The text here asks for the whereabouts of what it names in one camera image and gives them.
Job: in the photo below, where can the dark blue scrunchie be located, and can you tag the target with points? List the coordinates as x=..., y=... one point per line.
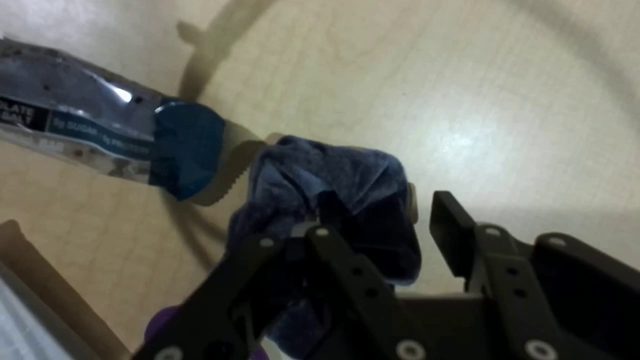
x=321, y=171

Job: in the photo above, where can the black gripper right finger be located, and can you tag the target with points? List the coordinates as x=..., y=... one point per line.
x=520, y=287

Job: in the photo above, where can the white tube packet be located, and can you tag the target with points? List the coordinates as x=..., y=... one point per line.
x=22, y=327

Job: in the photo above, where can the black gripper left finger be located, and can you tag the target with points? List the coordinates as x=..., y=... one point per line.
x=340, y=266

